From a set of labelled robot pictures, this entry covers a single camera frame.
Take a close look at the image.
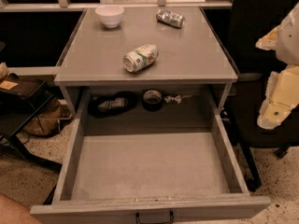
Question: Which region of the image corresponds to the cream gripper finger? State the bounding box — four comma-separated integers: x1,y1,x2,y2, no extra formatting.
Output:
257,66,299,130
255,26,279,50

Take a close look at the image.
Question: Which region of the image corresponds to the green white 7up can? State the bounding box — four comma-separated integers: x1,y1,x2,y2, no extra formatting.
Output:
123,44,159,73

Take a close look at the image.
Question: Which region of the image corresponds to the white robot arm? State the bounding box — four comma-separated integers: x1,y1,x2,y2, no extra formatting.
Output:
256,4,299,130

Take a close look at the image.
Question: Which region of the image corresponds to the crushed silver can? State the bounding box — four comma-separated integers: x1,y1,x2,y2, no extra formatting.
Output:
156,8,185,28

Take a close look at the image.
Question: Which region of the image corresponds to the grey cabinet with top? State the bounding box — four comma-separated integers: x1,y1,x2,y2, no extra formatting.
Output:
55,7,236,135

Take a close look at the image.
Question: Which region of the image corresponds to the open grey top drawer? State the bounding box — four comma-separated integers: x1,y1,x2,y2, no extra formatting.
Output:
29,87,272,224

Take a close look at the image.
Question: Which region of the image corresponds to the black office chair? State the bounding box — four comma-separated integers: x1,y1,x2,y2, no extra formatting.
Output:
223,0,299,191

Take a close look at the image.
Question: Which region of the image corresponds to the small crumpled white object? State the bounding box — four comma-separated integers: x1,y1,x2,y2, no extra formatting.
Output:
164,95,182,104

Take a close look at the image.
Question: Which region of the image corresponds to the black tape roll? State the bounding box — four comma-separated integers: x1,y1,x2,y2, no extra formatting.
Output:
142,90,163,112

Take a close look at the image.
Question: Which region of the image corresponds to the white bowl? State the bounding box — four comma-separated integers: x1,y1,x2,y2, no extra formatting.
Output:
95,5,124,28

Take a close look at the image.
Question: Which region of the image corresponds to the brown bag on floor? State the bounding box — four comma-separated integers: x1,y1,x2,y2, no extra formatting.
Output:
24,98,72,137

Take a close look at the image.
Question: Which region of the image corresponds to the black side table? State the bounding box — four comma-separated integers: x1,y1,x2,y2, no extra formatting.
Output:
0,74,62,172

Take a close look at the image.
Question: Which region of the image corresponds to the yellow sticky note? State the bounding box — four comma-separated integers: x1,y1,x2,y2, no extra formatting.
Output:
0,80,17,90

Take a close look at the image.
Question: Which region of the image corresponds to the person's bare knee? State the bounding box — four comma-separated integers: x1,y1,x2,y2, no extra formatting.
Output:
0,194,42,224

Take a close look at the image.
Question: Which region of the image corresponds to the black drawer handle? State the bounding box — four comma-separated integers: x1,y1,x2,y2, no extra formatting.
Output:
135,211,175,224

